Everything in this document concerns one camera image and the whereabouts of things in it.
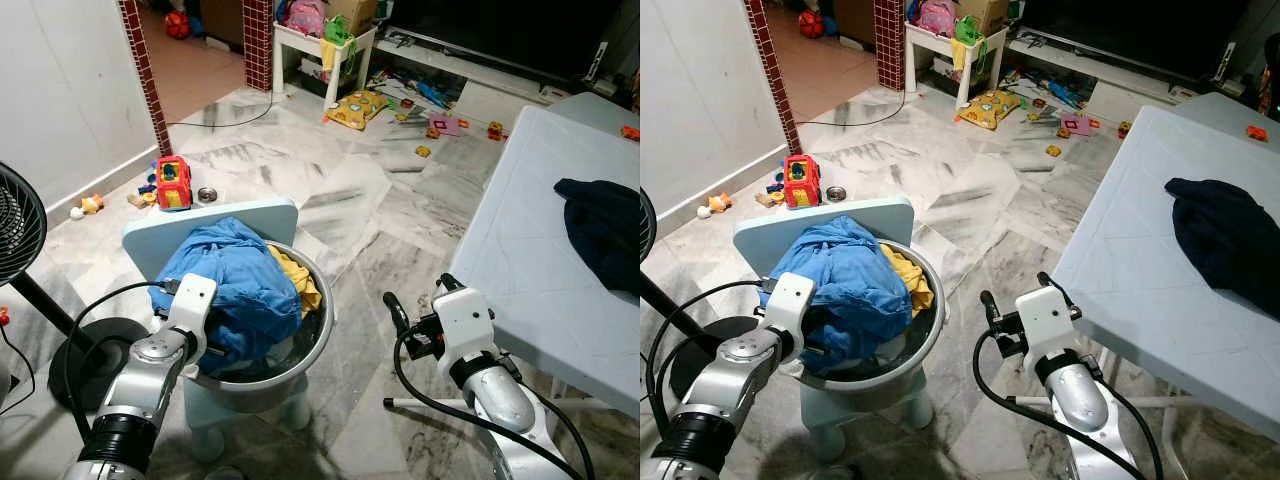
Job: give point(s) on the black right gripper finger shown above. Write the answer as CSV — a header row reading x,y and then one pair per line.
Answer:
x,y
399,315
451,282
1049,281
991,312

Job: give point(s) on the blue garment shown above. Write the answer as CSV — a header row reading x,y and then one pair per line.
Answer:
x,y
230,280
840,280

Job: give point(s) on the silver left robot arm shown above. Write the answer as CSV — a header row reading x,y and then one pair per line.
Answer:
x,y
745,370
140,375

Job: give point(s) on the round metal basin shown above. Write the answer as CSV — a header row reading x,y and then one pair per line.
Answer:
x,y
915,345
300,350

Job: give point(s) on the yellow garment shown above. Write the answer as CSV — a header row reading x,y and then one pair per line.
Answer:
x,y
300,285
912,285

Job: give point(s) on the black standing fan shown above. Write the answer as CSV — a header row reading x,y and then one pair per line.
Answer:
x,y
685,370
100,360

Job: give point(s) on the light blue plastic kids chair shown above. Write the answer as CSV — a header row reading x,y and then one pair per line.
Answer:
x,y
770,235
160,235

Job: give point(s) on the pink flat toy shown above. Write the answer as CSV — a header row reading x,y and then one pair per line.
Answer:
x,y
1080,125
450,126

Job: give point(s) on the small metal bowl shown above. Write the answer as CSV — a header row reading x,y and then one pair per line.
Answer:
x,y
837,194
207,195

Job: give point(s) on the small red orange toy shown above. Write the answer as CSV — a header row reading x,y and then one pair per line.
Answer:
x,y
1125,130
495,131

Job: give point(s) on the small blue yellow toy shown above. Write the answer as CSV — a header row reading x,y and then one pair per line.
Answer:
x,y
770,198
140,199

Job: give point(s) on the dark navy garment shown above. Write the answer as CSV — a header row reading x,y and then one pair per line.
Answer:
x,y
605,230
1225,240

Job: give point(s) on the red toy truck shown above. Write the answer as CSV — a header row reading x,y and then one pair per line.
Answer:
x,y
803,185
173,185

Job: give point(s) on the white orange duck toy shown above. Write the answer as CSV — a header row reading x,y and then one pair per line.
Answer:
x,y
720,203
92,204

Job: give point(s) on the yellow printed cushion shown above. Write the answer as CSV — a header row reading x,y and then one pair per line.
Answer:
x,y
988,110
357,110

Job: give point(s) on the blue toy pieces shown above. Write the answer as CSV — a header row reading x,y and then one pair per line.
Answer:
x,y
1065,95
435,95

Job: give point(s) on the white television console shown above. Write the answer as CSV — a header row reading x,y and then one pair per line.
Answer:
x,y
480,70
1110,70

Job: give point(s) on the black television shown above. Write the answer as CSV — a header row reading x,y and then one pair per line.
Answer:
x,y
1130,30
500,30

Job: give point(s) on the green toy bag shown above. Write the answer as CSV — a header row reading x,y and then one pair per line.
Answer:
x,y
338,32
970,32

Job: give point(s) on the white kids table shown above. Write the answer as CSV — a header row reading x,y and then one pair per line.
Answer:
x,y
930,38
300,38

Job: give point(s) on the brown cardboard box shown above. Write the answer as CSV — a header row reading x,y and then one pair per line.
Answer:
x,y
355,12
985,12

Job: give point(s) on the pink backpack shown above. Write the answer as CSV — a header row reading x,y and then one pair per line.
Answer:
x,y
936,18
305,18

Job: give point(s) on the red ball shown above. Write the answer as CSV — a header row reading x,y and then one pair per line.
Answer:
x,y
177,24
811,24

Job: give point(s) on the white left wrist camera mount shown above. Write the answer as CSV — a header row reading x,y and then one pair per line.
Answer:
x,y
790,300
192,300

